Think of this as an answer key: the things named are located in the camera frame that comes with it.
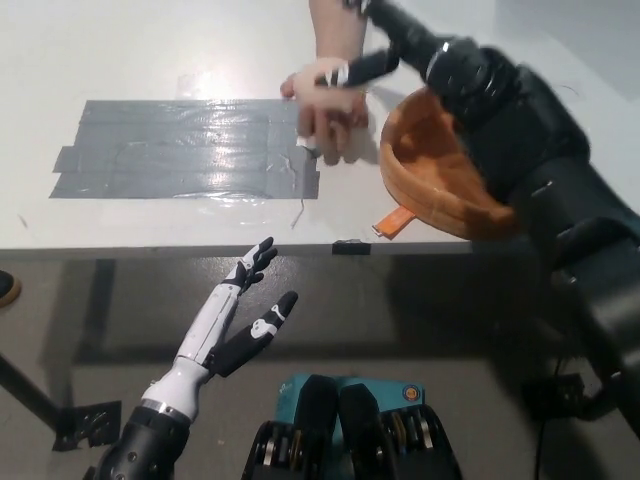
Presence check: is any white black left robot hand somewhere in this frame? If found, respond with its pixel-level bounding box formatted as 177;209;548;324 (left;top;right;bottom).
140;236;300;417

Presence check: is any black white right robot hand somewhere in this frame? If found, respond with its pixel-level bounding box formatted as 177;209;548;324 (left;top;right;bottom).
313;0;450;90

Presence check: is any person's bare hand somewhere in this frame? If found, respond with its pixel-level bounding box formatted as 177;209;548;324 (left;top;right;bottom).
278;57;372;167

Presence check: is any orange soft plush plate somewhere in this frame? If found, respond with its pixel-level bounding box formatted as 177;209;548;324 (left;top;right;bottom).
371;89;517;242

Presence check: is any black teal robot torso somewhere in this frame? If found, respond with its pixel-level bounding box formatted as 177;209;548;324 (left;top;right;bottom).
242;373;462;480

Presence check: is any black tape strip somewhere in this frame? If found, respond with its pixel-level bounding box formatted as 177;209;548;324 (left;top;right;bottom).
331;238;373;257

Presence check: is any black table leg with foot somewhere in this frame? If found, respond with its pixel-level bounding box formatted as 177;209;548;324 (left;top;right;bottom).
0;349;124;451
521;372;606;422

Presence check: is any black shoe tan sole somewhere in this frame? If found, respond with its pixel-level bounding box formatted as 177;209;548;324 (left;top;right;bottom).
0;269;24;311

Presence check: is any grey duct tape patch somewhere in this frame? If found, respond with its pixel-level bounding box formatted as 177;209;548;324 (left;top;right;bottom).
48;98;322;201

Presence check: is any black cable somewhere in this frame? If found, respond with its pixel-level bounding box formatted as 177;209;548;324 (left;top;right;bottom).
534;357;564;480

